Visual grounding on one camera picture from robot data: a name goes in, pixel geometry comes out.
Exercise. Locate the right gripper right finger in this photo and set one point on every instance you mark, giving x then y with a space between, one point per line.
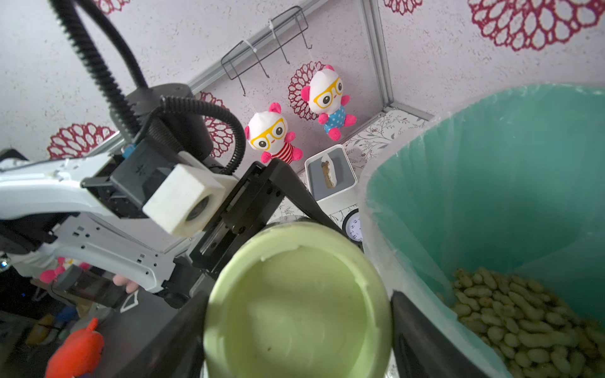
420 349

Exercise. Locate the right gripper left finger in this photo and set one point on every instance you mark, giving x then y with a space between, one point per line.
177 351

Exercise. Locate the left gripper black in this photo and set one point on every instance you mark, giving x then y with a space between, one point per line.
248 209

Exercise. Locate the green lid peanut jar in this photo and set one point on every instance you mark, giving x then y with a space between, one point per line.
298 300

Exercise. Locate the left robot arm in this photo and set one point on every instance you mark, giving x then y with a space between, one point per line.
44 208

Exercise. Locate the peanuts in bin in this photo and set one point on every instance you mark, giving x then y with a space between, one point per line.
534 332

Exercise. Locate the white tissue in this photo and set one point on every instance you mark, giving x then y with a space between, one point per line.
329 172

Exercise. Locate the plush toy red striped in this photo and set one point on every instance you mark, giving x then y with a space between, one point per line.
268 133

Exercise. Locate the black alarm clock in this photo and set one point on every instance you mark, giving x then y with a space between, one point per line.
352 227

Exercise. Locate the red plush toy outside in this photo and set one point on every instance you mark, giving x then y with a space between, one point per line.
80 354

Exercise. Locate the plush toy blue dotted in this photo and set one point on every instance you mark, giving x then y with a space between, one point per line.
326 98

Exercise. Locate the green trash bin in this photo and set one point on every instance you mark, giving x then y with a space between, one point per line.
491 189

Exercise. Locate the black wire wall rack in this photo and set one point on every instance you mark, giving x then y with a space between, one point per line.
250 53

